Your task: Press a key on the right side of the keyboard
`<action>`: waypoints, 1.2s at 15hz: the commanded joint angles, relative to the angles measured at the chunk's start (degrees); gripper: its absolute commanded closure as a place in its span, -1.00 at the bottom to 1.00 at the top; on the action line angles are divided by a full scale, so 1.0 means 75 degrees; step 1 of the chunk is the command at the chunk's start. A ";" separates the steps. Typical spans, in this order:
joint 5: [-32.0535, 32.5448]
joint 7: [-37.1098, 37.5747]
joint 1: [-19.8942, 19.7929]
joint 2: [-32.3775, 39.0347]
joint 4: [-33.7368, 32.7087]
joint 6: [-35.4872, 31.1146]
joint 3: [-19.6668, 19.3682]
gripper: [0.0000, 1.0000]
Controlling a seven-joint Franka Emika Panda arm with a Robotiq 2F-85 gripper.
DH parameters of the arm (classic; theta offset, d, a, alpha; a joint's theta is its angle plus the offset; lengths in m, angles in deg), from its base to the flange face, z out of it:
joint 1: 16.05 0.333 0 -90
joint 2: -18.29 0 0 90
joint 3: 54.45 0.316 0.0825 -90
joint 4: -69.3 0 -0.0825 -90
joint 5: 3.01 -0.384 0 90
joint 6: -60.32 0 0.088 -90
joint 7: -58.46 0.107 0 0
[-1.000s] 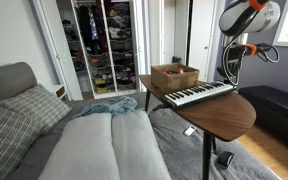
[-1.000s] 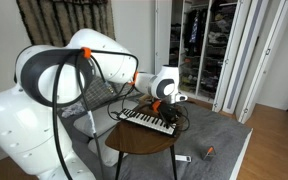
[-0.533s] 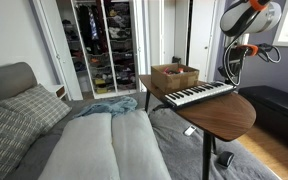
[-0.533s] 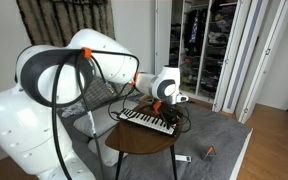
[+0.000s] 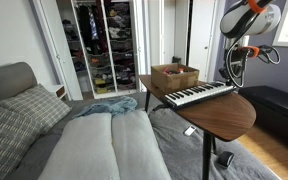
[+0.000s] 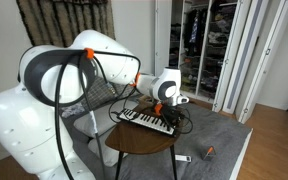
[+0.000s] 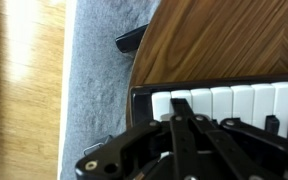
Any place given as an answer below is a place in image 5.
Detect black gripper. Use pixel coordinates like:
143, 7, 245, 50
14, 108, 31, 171
229, 57, 246, 81

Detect white wardrobe with wire baskets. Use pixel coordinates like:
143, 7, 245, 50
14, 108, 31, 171
55, 0, 146, 100

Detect white wardrobe door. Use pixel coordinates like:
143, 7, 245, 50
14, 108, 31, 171
31, 0, 84, 102
186, 0, 219, 83

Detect small black object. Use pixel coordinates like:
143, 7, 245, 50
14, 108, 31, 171
171, 55, 182, 65

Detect grey sofa bed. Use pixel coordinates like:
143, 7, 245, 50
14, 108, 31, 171
0, 61, 280, 180

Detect brown cardboard box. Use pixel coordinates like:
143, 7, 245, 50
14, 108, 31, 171
150, 63, 200, 94

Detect orange cable strap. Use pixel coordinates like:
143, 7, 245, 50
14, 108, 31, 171
246, 0, 269, 14
238, 45, 261, 59

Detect light grey cushion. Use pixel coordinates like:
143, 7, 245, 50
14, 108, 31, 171
111, 109, 172, 180
38, 112, 122, 180

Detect small white remote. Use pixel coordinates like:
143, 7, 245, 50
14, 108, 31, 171
183, 125, 198, 137

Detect white nightstand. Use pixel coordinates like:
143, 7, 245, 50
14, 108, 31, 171
45, 83, 69, 101

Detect grey plaid pillow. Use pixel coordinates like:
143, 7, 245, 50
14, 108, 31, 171
0, 83, 73, 135
0, 97, 44, 180

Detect blue denim cloth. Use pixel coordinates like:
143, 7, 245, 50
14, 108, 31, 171
72, 95, 139, 119

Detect black bench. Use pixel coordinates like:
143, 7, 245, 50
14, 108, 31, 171
238, 85, 288, 155

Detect dark hanging clothes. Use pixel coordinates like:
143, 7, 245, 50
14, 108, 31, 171
75, 2, 102, 57

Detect red items in box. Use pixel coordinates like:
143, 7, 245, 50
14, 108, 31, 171
163, 66, 186, 75

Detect black keyboard with white keys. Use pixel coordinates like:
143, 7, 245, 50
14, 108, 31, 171
163, 80, 237, 110

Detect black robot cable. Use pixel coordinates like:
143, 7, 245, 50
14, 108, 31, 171
225, 45, 249, 90
257, 44, 282, 65

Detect black table leg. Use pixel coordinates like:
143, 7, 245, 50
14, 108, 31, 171
201, 130, 214, 180
144, 89, 151, 113

